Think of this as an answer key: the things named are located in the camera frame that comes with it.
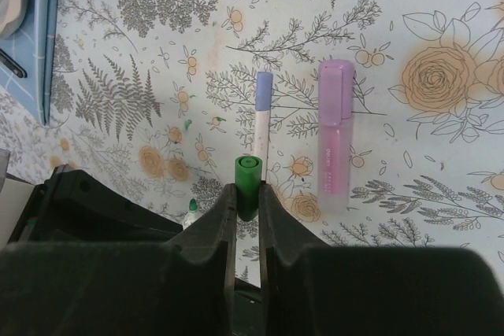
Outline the blue checked cloth napkin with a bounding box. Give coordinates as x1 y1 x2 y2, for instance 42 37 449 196
1 0 58 124

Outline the floral tablecloth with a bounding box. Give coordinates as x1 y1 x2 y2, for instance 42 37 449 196
1 0 503 275

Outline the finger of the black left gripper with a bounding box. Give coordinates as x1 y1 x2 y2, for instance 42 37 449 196
7 169 183 243

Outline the blue pen cap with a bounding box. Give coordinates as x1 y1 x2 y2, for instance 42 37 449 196
255 72 273 112

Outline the green pen cap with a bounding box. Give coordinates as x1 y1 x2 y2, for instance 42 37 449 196
235 156 262 222

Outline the pink highlighter pen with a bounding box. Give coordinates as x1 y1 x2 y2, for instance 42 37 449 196
317 59 354 214

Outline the black handled fork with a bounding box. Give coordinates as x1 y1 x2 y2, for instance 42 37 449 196
0 50 28 79

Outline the white pen with blue tip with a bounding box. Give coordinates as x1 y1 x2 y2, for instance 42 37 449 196
251 71 274 182

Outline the white pen with green tip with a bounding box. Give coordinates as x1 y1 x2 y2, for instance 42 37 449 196
182 198 200 230

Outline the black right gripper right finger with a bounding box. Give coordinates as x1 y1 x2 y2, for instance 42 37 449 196
258 184 503 335

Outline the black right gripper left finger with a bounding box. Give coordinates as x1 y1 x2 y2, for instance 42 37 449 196
1 184 237 335

